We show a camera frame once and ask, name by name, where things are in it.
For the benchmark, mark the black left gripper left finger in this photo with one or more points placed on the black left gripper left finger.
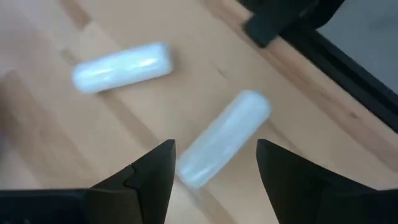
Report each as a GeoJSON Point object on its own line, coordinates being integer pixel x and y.
{"type": "Point", "coordinates": [152, 180]}

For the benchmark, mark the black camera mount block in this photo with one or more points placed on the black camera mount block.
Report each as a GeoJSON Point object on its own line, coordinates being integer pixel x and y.
{"type": "Point", "coordinates": [280, 18]}

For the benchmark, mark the white gauze roll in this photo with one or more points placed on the white gauze roll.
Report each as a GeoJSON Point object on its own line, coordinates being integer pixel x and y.
{"type": "Point", "coordinates": [121, 67]}
{"type": "Point", "coordinates": [224, 138]}

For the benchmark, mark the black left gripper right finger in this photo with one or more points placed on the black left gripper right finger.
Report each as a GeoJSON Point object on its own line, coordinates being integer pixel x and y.
{"type": "Point", "coordinates": [292, 183]}

